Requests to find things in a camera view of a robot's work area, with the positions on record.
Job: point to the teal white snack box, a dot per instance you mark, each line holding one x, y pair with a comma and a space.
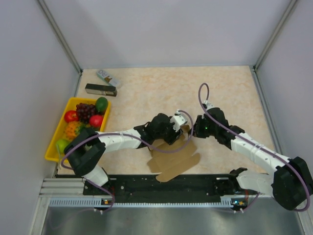
108, 78

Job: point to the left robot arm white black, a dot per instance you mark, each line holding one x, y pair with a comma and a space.
84, 151

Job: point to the green toy lime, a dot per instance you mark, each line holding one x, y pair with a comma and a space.
101, 104

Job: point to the frame post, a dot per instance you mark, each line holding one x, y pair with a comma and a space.
275, 34
59, 35

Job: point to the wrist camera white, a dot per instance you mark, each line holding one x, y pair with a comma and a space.
179, 119
208, 106

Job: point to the orange toy pineapple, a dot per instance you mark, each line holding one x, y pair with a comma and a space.
73, 129

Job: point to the brown cardboard paper box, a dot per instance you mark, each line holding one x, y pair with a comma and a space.
167, 166

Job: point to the grey cable duct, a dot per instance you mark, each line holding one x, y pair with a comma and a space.
84, 202

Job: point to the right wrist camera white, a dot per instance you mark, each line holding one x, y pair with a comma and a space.
208, 106

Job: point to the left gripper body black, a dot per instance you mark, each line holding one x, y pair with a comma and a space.
169, 134

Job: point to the green toy pear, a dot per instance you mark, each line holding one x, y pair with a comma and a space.
61, 144

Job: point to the red toy tomato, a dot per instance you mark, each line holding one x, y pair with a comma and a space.
96, 121

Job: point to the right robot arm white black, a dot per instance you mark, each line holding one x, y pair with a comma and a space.
287, 180

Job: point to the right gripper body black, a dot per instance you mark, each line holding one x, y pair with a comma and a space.
203, 129

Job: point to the aluminium frame rail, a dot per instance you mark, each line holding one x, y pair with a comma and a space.
69, 186

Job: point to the right frame post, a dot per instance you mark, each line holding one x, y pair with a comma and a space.
275, 34

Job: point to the yellow plastic tray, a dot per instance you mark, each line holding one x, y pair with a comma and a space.
53, 153

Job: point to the left frame post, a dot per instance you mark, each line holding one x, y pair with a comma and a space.
59, 35

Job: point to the purple toy grapes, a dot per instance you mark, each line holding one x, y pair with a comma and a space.
85, 112

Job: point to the red toy apple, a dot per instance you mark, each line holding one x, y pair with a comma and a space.
70, 116

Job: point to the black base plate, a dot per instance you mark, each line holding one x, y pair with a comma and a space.
186, 188

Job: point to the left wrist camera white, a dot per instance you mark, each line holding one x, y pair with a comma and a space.
179, 119

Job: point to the black rectangular box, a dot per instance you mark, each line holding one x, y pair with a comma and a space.
101, 89

